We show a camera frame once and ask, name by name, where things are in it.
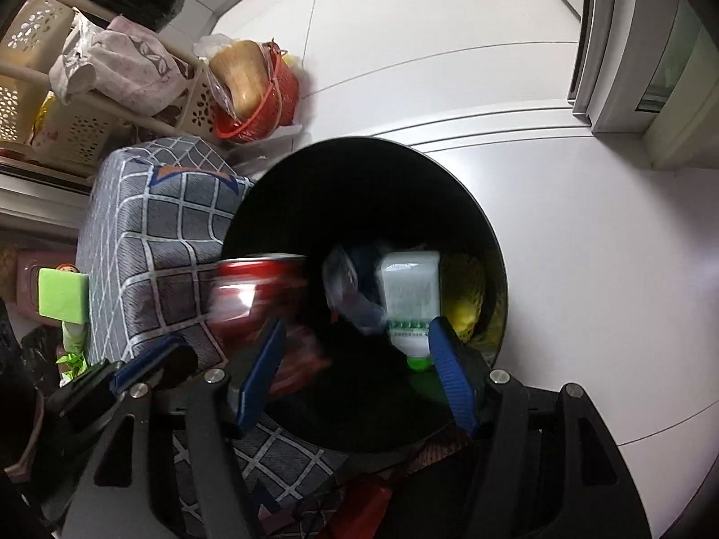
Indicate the pink cloth bag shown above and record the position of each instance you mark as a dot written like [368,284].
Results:
[135,67]

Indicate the white plastic bags in cart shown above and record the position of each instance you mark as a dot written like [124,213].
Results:
[73,59]

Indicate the red fabric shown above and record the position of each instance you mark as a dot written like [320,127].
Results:
[362,508]

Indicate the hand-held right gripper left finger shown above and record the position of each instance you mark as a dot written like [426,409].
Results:
[258,373]

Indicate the red can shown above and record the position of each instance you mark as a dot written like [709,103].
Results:
[247,286]

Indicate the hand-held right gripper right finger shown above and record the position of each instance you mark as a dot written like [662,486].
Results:
[449,373]

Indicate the white bottle with green cap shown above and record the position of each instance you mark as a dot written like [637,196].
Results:
[410,292]

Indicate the yellow foam net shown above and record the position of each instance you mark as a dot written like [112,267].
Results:
[466,303]

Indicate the black trash bin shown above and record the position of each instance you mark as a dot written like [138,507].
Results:
[359,196]

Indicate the black plastic bag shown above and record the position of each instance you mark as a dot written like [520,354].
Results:
[28,342]

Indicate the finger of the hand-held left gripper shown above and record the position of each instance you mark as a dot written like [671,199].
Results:
[143,365]

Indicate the grey sliding door frame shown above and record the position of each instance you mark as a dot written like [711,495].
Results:
[629,39]

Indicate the pink plastic stool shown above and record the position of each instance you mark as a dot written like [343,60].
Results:
[27,280]

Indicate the red plastic basket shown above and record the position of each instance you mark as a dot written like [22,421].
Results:
[275,101]

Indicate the brown item in plastic bag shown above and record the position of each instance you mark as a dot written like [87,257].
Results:
[241,76]

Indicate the beige storage cart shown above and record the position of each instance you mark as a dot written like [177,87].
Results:
[73,129]

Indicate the green sponge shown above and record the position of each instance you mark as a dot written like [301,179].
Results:
[62,295]

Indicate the yellow packet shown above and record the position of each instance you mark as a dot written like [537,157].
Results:
[44,118]

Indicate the red cup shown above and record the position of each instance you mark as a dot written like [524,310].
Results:
[66,267]

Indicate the green plastic bag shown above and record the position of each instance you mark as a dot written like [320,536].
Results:
[73,365]

